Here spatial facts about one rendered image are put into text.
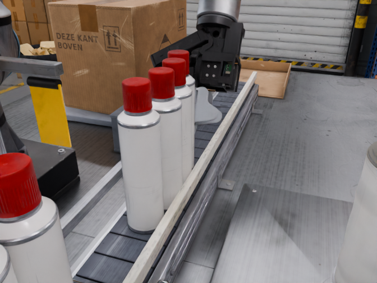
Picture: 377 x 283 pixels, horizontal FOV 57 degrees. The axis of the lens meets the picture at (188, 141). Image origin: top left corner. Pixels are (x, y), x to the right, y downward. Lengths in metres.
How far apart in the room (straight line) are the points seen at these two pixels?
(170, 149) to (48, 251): 0.23
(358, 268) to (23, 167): 0.29
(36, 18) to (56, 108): 3.96
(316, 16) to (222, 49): 3.94
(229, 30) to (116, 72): 0.35
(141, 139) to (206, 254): 0.21
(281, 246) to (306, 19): 4.16
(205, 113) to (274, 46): 4.07
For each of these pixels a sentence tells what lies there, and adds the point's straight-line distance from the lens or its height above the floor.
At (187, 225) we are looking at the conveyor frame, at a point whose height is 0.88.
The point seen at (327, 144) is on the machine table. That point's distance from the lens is 0.87.
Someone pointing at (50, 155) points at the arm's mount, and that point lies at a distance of 0.67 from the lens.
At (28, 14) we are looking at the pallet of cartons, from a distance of 4.30.
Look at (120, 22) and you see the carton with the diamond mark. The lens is 0.84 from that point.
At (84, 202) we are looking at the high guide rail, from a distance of 0.42.
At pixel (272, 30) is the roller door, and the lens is 4.62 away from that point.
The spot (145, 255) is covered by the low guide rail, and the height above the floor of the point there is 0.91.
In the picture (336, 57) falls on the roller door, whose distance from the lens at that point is 4.61.
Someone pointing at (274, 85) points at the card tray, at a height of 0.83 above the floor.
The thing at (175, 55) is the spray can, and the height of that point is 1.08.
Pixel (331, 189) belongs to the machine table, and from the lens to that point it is 0.70.
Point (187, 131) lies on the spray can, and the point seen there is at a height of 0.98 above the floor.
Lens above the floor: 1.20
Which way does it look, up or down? 27 degrees down
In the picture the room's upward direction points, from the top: straight up
